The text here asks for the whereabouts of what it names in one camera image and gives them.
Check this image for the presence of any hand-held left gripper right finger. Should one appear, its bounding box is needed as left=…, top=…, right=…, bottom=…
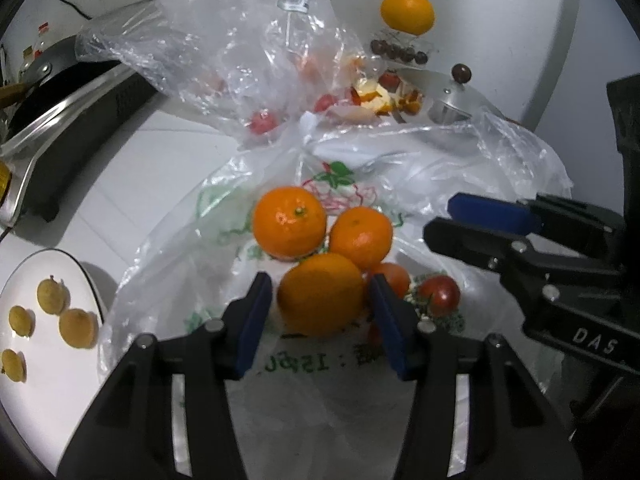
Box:
left=369, top=274, right=583, bottom=480

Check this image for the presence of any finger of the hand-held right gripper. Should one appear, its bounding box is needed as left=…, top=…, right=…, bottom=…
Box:
left=447, top=191, right=626, bottom=273
left=422, top=216, right=626, bottom=322

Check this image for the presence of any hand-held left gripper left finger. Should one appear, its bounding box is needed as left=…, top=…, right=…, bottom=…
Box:
left=57, top=271, right=273, bottom=480

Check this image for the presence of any mandarin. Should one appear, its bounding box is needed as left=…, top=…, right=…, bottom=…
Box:
left=277, top=253, right=366, bottom=338
left=329, top=206, right=394, bottom=271
left=252, top=186, right=328, bottom=261

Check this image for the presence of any printed plastic bag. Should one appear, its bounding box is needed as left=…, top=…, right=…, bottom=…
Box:
left=97, top=107, right=576, bottom=480

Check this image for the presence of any longan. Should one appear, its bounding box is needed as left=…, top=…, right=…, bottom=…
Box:
left=1, top=349, right=28, bottom=383
left=58, top=308, right=99, bottom=350
left=36, top=276, right=68, bottom=316
left=8, top=306, right=36, bottom=337

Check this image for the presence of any white plate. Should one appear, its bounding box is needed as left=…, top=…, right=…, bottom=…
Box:
left=0, top=248, right=107, bottom=466

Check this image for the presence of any steel pot lid with knob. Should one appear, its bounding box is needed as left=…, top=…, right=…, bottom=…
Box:
left=400, top=62, right=493, bottom=126

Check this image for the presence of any orange peel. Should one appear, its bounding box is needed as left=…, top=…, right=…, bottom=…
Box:
left=347, top=77, right=426, bottom=116

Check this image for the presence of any clear box of dark dates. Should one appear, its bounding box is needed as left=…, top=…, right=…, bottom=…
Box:
left=370, top=30, right=441, bottom=68

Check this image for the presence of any steel induction cooker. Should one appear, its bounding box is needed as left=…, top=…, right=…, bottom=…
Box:
left=0, top=72, right=161, bottom=226

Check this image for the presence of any clear plastic bag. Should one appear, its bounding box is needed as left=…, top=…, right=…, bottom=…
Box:
left=75, top=0, right=401, bottom=151

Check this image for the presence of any steel rimmed wok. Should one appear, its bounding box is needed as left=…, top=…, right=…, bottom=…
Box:
left=7, top=60, right=136, bottom=156

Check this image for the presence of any black pan wooden handle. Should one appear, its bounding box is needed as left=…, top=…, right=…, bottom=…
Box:
left=0, top=34, right=123, bottom=111

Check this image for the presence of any black cooker power cable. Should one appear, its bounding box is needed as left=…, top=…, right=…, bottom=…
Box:
left=32, top=0, right=96, bottom=21

